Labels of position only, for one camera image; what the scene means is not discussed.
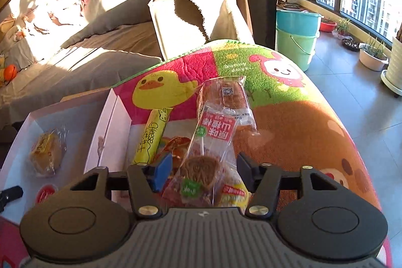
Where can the beige sofa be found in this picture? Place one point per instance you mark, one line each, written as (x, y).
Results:
(125, 35)

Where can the large white ribbed pot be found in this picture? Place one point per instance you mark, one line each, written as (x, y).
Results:
(394, 67)

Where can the grey pillow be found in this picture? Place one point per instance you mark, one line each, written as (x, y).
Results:
(125, 4)

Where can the small green potted plant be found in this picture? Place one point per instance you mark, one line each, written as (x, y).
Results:
(342, 29)

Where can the pink cardboard box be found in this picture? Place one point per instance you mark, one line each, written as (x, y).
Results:
(78, 130)

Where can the hawthorn lollipop packet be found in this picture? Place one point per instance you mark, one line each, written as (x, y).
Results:
(215, 130)

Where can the blue plastic bucket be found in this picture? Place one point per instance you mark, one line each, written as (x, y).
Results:
(296, 23)

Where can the colourful cartoon mat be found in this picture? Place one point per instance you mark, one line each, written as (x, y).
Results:
(282, 130)

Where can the green plastic bucket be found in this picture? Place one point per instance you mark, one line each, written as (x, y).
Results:
(295, 51)

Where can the orange toy ball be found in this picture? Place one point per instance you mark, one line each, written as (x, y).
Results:
(10, 72)

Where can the small bread yellow packet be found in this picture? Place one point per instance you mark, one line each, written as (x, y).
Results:
(232, 192)

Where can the red plastic basin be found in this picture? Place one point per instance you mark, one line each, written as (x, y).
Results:
(328, 27)

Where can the yellow cheese stick packet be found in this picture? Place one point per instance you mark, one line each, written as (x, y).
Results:
(150, 139)

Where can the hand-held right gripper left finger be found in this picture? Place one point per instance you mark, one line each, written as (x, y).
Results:
(161, 170)

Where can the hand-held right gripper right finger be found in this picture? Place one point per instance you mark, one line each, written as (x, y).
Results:
(246, 172)

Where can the yellow cake packet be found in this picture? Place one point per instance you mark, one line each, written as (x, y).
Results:
(45, 151)

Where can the pink and white cloth heap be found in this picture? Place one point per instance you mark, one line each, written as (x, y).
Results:
(66, 9)

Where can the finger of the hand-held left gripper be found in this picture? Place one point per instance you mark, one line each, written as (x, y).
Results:
(11, 193)

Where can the orange print snack packet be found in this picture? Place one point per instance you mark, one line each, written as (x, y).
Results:
(177, 145)

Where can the tan cardboard piece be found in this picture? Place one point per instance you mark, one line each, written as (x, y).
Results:
(84, 95)

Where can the white pot with sprouts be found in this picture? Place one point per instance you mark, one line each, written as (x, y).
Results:
(372, 59)

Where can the dark plant bowl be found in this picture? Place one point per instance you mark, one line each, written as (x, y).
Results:
(350, 45)

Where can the brown cake clear packet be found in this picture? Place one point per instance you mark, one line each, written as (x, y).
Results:
(226, 92)

